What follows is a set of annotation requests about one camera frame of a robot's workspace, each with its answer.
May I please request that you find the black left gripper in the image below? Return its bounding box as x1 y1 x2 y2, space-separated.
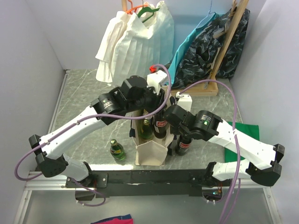
126 82 168 115

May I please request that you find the cola bottle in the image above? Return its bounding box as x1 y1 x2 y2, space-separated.
153 111 168 139
175 135 192 156

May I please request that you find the green bottle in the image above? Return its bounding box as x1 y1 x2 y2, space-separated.
140 119 153 141
110 139 126 161

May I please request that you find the cream canvas tote bag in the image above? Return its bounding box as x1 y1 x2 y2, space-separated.
129 115 174 167

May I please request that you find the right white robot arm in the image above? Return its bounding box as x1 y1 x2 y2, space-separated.
164 105 285 187

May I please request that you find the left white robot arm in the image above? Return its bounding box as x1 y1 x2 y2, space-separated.
29 71 169 188

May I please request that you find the wooden clothes rack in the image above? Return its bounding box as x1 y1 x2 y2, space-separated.
121 0 249 97

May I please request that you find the white pleated garment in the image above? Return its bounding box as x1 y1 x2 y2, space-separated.
95 1 174 85

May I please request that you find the dark patterned garment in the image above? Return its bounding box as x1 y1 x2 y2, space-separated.
172 9 250 89

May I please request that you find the teal shirt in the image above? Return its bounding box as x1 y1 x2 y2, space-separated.
168 13 220 84

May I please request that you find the black base beam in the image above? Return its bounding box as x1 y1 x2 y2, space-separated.
65 168 236 199

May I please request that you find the green cloth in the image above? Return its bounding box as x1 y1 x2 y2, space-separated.
224 122 260 162

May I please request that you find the orange hanger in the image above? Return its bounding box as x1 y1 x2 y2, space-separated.
121 0 148 14

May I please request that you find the green hanger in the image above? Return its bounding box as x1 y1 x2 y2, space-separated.
136 5 160 23

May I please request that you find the pink and blue cloth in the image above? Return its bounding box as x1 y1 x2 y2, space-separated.
91 214 134 224

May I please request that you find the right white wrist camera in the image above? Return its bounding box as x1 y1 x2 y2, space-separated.
175 91 192 112

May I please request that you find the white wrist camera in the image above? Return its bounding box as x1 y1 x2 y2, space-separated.
147 65 168 95
175 91 192 112

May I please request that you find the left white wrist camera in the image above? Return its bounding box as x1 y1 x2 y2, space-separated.
147 65 168 95

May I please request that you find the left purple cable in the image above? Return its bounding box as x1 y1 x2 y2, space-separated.
14 63 171 207

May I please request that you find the blue wire hanger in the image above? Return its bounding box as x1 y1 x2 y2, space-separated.
196 0 216 29

